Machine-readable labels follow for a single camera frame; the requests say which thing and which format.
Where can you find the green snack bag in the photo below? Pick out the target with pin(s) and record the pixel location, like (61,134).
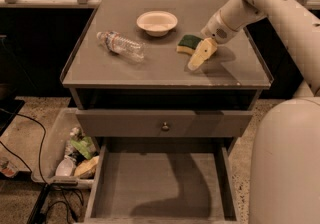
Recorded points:
(84,146)

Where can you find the clear plastic storage bin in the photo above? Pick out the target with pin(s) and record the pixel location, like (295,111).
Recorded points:
(52,153)

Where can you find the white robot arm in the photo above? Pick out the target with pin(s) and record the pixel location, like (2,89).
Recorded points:
(285,162)

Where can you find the clear plastic water bottle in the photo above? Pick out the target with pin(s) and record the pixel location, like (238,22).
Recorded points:
(117,43)

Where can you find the yellow sponge in bin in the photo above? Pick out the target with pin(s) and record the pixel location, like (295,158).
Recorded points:
(87,168)

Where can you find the yellow green sponge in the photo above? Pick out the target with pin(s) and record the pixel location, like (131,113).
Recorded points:
(188,44)

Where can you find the small can on floor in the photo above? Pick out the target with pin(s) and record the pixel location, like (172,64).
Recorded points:
(7,168)

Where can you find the round brass drawer knob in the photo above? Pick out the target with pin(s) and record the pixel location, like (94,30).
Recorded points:
(165,127)

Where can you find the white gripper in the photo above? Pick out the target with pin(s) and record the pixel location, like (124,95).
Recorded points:
(215,31)

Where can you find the grey drawer cabinet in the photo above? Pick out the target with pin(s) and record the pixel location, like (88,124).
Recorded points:
(231,80)

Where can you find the small white bowl in bin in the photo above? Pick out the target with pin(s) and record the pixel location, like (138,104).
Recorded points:
(65,168)

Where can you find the closed grey middle drawer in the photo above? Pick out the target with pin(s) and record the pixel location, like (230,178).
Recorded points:
(148,123)

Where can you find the open grey bottom drawer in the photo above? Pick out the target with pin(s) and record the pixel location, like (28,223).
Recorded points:
(163,185)

